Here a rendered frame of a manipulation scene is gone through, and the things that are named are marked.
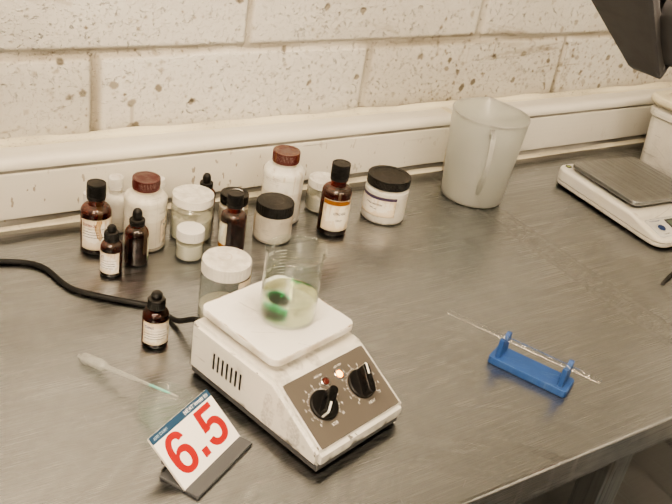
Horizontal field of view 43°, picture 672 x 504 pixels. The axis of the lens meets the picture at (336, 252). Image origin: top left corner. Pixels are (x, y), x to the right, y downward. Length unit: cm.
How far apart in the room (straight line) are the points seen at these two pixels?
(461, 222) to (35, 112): 65
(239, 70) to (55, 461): 66
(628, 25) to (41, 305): 74
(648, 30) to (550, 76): 117
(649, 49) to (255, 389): 51
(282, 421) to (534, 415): 30
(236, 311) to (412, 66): 69
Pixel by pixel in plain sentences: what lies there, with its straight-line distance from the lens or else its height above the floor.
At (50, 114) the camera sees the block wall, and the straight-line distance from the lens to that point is 120.
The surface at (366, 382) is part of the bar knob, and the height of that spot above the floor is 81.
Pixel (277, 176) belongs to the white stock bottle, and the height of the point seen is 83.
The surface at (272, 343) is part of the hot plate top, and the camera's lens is 86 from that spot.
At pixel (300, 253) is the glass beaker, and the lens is 89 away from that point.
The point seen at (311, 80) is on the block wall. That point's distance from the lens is 135.
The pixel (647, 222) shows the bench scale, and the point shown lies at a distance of 148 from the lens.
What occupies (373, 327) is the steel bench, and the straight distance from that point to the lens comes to 106.
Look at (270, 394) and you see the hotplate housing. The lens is 85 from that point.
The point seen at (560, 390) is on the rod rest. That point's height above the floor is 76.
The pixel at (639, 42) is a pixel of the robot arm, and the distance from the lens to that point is 55.
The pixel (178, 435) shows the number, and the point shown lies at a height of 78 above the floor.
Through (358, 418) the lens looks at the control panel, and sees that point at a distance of 87.
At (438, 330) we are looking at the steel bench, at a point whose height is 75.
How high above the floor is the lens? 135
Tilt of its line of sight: 30 degrees down
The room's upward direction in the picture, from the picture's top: 10 degrees clockwise
